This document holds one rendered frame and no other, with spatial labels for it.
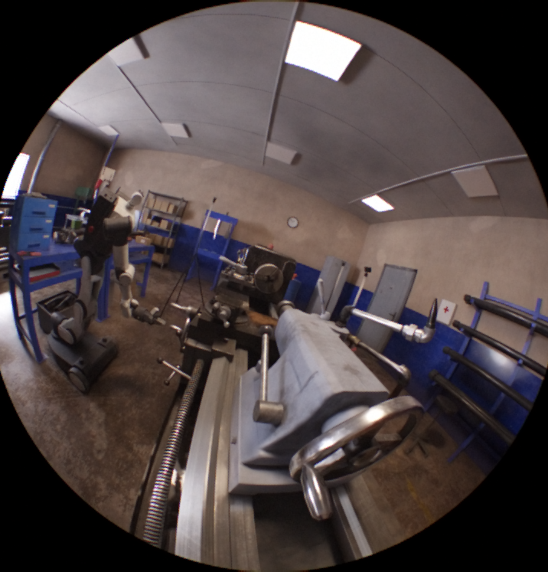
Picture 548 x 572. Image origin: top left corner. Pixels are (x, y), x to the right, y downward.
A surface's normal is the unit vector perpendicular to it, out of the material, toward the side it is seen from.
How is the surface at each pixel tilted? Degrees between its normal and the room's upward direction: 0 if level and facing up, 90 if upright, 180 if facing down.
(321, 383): 60
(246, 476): 0
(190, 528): 36
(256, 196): 90
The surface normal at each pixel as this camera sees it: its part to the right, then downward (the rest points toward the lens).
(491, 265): -0.93, -0.31
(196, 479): -0.27, -0.93
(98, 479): 0.34, -0.93
